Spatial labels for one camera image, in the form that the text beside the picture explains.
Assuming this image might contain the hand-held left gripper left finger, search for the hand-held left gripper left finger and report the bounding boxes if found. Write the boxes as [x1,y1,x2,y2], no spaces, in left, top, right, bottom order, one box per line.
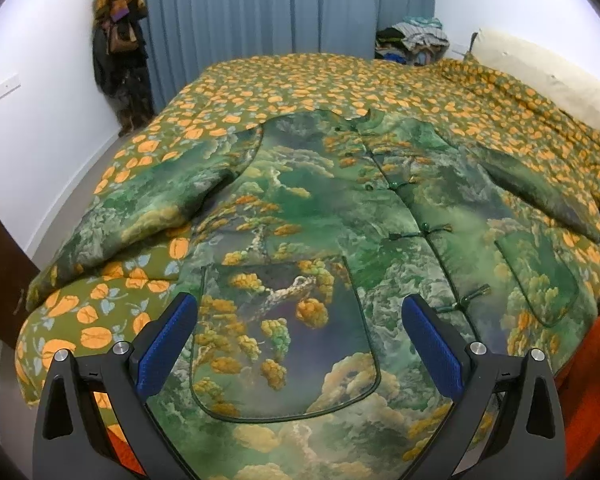
[32,292,200,480]

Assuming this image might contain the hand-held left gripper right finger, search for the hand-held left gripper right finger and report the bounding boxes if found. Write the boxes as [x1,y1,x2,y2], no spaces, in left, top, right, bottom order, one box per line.
[401,294,567,480]

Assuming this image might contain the green landscape print padded jacket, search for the green landscape print padded jacket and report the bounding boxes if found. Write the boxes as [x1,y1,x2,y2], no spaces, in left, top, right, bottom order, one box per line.
[27,109,600,480]

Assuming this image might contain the pile of mixed clothes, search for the pile of mixed clothes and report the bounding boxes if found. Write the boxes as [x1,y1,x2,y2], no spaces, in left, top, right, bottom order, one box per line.
[375,16,451,67]

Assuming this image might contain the dark wooden cabinet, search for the dark wooden cabinet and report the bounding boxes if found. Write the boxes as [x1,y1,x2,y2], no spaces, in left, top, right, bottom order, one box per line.
[0,199,41,351]

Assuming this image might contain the cream pillow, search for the cream pillow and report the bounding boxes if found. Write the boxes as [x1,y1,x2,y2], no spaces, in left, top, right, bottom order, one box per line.
[472,27,600,133]

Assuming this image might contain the dark hanging coats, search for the dark hanging coats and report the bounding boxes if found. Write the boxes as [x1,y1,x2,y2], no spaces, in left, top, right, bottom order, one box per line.
[92,20,156,136]

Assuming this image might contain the green quilt with orange leaves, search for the green quilt with orange leaves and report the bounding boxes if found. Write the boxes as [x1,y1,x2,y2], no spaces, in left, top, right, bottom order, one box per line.
[15,52,600,406]

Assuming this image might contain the blue curtain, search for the blue curtain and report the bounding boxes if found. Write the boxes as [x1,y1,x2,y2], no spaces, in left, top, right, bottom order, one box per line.
[117,0,437,113]

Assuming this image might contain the white wall switch plate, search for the white wall switch plate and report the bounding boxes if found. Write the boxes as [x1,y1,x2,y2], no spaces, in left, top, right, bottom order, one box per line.
[0,75,22,108]

